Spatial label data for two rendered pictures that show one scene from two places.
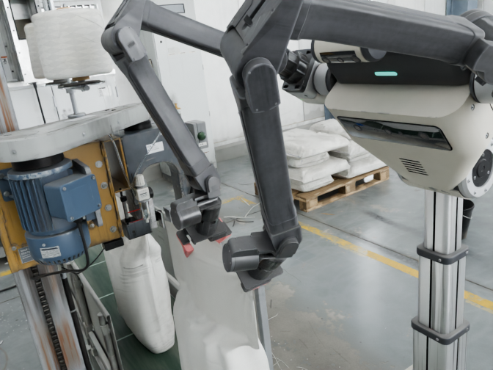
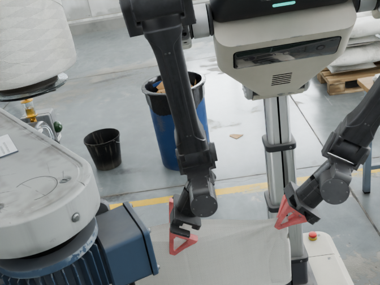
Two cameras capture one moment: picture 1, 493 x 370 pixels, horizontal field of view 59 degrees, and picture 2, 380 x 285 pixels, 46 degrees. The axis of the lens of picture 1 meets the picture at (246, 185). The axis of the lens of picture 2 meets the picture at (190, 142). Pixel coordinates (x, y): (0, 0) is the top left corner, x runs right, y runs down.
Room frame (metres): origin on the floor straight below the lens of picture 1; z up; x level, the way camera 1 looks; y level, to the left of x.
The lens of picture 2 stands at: (0.58, 0.82, 1.70)
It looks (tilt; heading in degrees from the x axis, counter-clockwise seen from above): 26 degrees down; 304
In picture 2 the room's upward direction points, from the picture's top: 10 degrees counter-clockwise
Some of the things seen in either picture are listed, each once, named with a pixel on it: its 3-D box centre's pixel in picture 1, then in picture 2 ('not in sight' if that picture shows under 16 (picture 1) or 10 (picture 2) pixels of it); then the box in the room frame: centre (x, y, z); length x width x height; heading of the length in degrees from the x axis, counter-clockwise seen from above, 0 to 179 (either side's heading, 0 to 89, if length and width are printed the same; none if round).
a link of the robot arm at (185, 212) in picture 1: (194, 200); (201, 178); (1.03, 0.13, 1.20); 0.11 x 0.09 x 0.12; 123
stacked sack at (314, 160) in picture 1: (295, 154); not in sight; (4.26, -0.52, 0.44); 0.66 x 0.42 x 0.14; 25
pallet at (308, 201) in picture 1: (321, 180); not in sight; (4.44, -0.81, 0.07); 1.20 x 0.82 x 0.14; 123
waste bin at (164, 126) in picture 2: not in sight; (180, 121); (2.39, -1.76, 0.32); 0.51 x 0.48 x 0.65; 121
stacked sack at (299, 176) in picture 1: (312, 168); not in sight; (4.11, -0.67, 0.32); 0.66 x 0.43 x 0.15; 123
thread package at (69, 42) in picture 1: (73, 45); (8, 23); (1.15, 0.39, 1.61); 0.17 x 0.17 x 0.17
